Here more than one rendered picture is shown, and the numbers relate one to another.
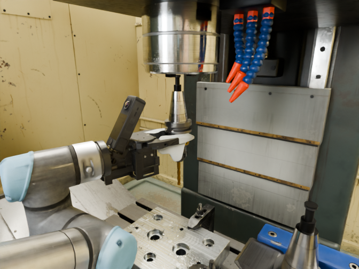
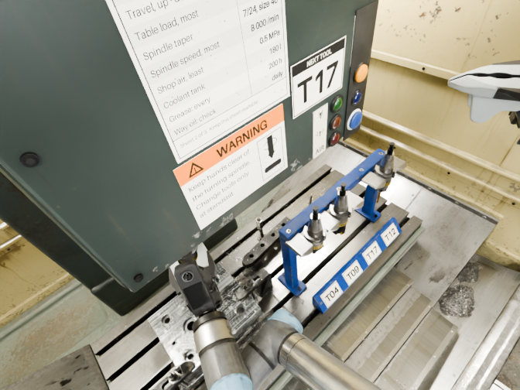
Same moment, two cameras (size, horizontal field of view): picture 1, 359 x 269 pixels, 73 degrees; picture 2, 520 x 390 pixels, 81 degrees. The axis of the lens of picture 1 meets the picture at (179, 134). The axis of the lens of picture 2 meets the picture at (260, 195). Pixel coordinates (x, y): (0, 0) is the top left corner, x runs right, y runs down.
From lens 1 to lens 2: 0.59 m
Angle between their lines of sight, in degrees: 65
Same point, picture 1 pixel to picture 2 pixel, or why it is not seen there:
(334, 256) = (308, 212)
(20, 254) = (324, 357)
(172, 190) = (35, 313)
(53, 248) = (310, 345)
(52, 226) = (260, 373)
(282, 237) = (292, 227)
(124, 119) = (200, 285)
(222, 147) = not seen: hidden behind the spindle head
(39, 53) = not seen: outside the picture
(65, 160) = (232, 347)
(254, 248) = (294, 244)
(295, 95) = not seen: hidden behind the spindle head
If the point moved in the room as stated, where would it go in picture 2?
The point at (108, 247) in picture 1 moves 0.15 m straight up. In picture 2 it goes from (293, 322) to (290, 293)
